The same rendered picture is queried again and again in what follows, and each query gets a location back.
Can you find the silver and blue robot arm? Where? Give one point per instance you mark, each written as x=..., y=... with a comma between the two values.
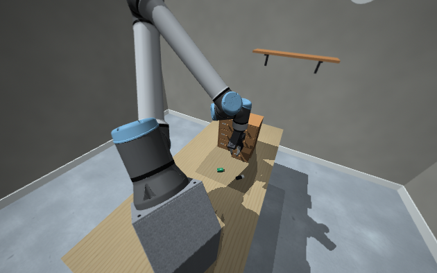
x=140, y=144

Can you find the brown wooden chest of drawers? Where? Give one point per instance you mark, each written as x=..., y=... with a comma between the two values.
x=254, y=120

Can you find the brown wooden drawer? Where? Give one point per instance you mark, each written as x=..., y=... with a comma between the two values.
x=223, y=143
x=225, y=134
x=244, y=155
x=251, y=131
x=226, y=124
x=248, y=141

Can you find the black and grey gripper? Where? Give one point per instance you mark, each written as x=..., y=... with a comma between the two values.
x=240, y=144

